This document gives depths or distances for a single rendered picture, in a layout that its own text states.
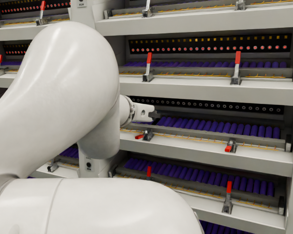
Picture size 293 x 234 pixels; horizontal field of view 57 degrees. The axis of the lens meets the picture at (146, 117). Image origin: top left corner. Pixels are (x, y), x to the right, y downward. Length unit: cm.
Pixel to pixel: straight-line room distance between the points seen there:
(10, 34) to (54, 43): 99
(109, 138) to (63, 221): 34
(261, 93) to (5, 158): 65
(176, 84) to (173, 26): 16
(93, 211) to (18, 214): 4
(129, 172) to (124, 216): 85
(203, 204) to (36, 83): 76
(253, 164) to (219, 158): 9
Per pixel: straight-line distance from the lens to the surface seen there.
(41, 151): 23
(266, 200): 92
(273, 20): 77
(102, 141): 51
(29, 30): 114
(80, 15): 98
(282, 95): 76
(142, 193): 19
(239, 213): 89
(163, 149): 86
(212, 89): 78
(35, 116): 20
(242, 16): 77
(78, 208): 18
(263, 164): 81
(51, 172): 119
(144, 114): 73
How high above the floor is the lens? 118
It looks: 12 degrees down
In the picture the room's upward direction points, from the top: straight up
